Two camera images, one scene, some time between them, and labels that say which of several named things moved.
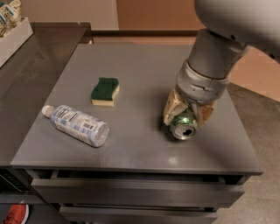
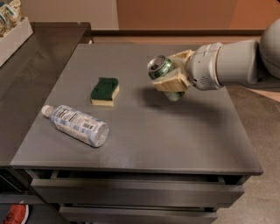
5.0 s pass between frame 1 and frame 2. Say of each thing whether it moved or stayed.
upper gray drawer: stayed
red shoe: stayed
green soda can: moved
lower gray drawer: stayed
